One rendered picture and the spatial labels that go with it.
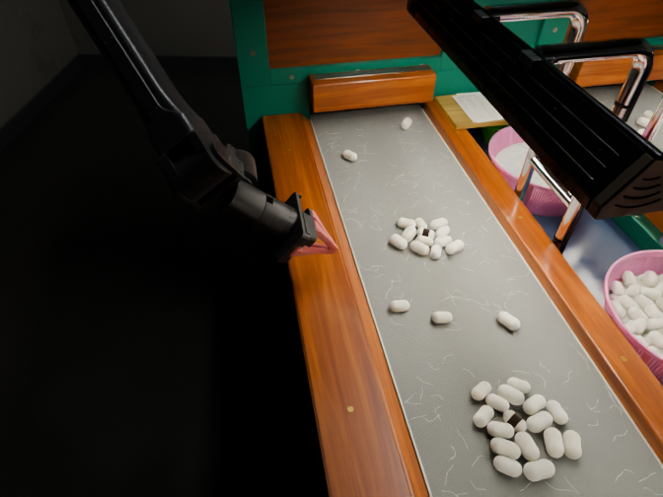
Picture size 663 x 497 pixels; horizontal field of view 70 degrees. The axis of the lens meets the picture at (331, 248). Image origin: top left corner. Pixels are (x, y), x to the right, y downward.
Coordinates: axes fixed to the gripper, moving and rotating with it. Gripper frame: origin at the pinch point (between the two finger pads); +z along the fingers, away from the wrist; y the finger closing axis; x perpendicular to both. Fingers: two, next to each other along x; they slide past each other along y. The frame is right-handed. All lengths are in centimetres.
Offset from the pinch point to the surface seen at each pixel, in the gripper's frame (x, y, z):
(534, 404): -10.2, -28.1, 21.1
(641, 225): -34, 6, 56
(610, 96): -51, 54, 71
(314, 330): 7.1, -11.6, 0.0
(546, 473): -8.3, -36.5, 19.1
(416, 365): -0.3, -18.5, 12.4
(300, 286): 7.7, -2.5, -0.8
